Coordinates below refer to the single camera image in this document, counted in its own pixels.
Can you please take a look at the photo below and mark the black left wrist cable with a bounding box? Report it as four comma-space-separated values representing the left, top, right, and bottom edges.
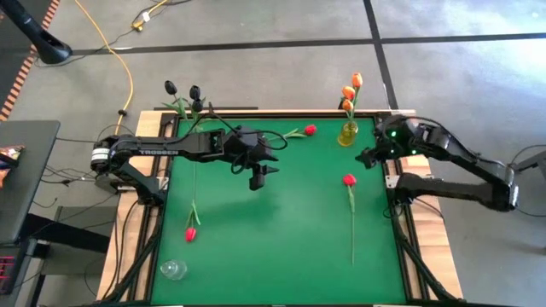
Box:
207, 101, 289, 176

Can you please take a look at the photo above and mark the green table mat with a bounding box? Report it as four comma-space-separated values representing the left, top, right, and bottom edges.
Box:
149, 117, 407, 305

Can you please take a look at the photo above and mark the small clear glass vase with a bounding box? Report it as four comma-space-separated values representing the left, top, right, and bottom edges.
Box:
160, 258, 189, 281

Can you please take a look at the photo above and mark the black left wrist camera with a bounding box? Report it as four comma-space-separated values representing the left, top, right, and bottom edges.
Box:
238, 125, 264, 144

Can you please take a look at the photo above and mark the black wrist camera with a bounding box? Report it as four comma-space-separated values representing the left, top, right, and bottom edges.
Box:
386, 117, 410, 140
238, 125, 264, 144

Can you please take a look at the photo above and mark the grey desk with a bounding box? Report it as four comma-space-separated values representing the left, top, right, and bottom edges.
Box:
0, 120, 61, 246

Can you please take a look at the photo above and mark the colourful snack bag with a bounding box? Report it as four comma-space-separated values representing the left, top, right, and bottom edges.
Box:
0, 144, 26, 171

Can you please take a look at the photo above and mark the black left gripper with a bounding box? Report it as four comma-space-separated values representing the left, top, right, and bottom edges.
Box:
224, 127, 281, 191

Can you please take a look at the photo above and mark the yellow cable with plug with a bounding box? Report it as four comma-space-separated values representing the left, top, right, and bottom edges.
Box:
131, 0, 170, 33

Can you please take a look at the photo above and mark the backlit keyboard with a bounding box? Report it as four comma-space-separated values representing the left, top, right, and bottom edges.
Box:
0, 254, 20, 295

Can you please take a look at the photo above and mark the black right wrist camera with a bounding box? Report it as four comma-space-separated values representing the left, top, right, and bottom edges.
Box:
386, 117, 410, 140

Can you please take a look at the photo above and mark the black stand base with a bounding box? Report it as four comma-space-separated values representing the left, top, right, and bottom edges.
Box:
0, 0, 73, 65

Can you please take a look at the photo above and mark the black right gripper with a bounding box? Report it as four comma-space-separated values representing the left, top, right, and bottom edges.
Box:
356, 119, 421, 170

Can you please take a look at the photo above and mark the black aluminium table frame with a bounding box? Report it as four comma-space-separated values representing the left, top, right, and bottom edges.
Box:
96, 108, 466, 307

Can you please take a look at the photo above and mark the red artificial tulip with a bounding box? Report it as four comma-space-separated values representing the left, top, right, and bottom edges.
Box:
342, 173, 358, 266
266, 124, 318, 142
183, 161, 203, 244

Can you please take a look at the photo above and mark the black artificial tulip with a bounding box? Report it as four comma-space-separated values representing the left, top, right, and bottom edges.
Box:
190, 98, 206, 129
187, 84, 204, 129
161, 79, 197, 129

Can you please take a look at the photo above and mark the yellow glass vase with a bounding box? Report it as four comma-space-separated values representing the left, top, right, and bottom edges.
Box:
337, 120, 359, 148

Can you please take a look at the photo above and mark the orange artificial tulip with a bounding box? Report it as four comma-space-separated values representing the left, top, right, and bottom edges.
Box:
340, 85, 357, 129
347, 72, 364, 129
340, 98, 355, 129

